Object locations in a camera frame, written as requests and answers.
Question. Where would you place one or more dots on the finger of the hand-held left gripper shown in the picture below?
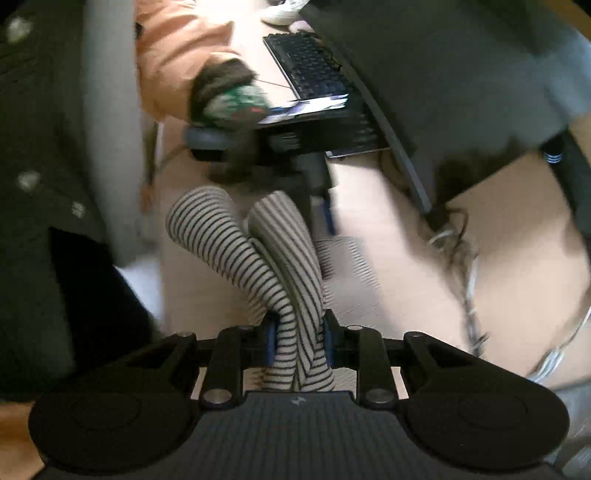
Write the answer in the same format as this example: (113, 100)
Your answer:
(323, 203)

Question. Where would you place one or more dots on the striped grey and black garment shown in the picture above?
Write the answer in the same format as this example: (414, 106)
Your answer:
(277, 258)

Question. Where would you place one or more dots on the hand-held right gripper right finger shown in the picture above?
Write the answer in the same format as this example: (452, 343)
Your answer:
(328, 341)

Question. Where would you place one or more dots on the black keyboard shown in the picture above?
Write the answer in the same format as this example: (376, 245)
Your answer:
(307, 64)

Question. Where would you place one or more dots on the black curved monitor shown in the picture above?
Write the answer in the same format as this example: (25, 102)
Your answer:
(392, 134)

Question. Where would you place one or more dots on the dark coat with buttons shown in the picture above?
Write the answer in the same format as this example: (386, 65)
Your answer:
(37, 207)

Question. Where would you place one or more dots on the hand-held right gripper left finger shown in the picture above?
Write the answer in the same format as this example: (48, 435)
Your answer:
(270, 342)

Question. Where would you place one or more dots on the white shoe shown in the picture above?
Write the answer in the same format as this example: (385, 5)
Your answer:
(281, 9)

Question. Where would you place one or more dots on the person's left forearm orange sleeve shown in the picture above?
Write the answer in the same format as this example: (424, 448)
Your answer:
(180, 50)

